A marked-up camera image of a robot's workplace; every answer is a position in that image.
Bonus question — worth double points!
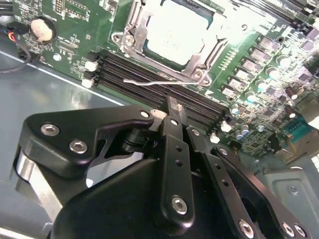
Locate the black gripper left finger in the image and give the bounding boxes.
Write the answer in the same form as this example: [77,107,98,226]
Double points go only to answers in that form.
[10,96,197,229]

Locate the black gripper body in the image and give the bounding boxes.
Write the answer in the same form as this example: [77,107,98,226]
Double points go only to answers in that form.
[48,158,235,239]

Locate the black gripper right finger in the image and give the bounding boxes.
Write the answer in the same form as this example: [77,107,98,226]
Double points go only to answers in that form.
[178,102,313,239]

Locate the thin metal locking lever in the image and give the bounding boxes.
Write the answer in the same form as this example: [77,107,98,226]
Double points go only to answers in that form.
[123,78,202,87]

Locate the silver CPU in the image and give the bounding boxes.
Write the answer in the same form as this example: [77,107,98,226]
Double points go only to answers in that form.
[143,0,226,73]

